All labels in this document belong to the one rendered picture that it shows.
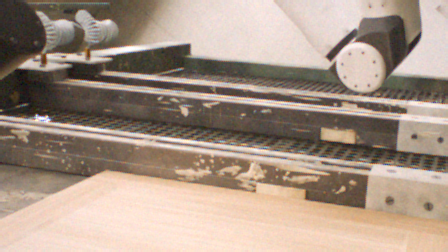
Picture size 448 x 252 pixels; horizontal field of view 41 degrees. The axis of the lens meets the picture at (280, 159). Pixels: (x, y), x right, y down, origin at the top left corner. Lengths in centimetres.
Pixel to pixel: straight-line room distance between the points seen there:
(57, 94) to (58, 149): 55
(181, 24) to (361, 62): 610
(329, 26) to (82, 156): 47
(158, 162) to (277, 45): 553
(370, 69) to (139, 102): 75
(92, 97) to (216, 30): 523
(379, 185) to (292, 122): 51
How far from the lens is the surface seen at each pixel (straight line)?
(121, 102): 151
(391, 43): 85
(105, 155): 102
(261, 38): 652
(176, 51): 241
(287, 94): 153
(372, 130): 130
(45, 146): 109
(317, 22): 92
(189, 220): 81
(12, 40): 30
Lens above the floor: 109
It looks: 3 degrees up
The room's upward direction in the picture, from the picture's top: 49 degrees counter-clockwise
